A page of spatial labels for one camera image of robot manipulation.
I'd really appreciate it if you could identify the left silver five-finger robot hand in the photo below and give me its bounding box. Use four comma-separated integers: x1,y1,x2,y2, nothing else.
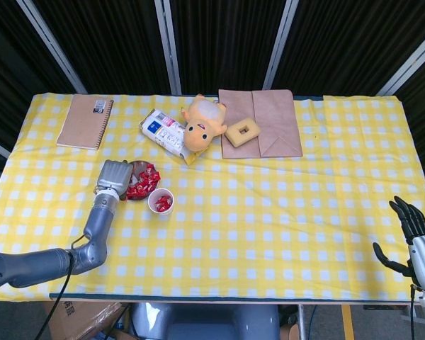
96,159,135,200

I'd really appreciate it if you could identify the round steel plate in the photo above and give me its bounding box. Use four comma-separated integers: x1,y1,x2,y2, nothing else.
122,159,162,202

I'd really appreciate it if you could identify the white paper cup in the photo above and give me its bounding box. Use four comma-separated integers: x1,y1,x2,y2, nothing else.
147,188,175,216

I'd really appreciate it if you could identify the kraft spiral notebook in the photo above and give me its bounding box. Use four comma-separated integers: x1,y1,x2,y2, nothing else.
56,93,115,152

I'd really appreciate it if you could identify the white plastic-wrapped package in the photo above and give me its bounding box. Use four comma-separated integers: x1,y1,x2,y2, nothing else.
139,108,196,160

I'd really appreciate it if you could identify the yellow hang tag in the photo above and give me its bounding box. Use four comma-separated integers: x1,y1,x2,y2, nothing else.
182,147,203,166

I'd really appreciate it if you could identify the orange plush doll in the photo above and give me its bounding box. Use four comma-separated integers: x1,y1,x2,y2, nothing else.
179,93,229,152

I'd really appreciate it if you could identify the yellow floor tape strip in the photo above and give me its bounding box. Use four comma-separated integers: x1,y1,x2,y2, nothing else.
341,304,355,340

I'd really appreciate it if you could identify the yellow sponge with hole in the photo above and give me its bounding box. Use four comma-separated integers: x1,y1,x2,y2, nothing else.
223,118,262,148

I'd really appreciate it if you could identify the black pleated curtain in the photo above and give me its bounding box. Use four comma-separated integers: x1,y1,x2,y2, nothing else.
0,0,75,142
273,0,425,96
169,0,287,96
33,0,173,96

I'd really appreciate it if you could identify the brown paper bag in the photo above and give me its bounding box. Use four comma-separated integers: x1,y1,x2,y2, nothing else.
217,89,261,159

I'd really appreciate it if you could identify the grey metal table leg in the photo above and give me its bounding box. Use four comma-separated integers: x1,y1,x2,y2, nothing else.
297,303,307,340

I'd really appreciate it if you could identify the yellow white checkered tablecloth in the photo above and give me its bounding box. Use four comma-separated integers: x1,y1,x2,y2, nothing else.
0,92,425,302

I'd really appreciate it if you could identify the brown cardboard box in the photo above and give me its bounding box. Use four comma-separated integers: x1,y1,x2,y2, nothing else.
44,300,128,340

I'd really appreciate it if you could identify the brown paper bag triangular fold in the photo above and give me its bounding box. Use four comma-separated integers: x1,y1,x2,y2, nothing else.
251,89,304,158

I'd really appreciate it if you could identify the grey robot torso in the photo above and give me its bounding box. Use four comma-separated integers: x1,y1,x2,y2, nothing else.
129,302,281,340

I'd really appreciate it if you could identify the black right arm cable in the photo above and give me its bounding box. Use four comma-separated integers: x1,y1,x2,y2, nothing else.
409,284,417,340

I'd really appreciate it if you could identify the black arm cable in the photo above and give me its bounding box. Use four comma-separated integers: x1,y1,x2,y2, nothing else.
33,235,89,340
409,284,417,340

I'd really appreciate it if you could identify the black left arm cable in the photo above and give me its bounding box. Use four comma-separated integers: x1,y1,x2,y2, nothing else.
33,235,89,340

